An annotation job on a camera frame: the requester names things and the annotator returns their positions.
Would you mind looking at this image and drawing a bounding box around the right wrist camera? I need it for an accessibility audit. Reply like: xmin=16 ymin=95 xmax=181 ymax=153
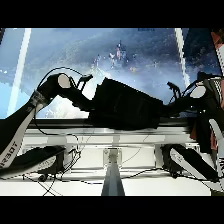
xmin=166 ymin=81 xmax=183 ymax=100

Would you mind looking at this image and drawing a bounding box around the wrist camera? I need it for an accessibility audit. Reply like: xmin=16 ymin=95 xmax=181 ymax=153
xmin=166 ymin=81 xmax=183 ymax=100
xmin=76 ymin=73 xmax=95 ymax=92

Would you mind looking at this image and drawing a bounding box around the silver frame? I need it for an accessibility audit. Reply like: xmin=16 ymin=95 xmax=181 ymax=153
xmin=0 ymin=117 xmax=224 ymax=197

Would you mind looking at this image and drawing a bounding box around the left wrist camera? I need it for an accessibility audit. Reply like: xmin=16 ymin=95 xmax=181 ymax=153
xmin=76 ymin=73 xmax=95 ymax=92

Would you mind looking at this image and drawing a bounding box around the black garment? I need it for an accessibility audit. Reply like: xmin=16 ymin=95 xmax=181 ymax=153
xmin=87 ymin=77 xmax=165 ymax=131

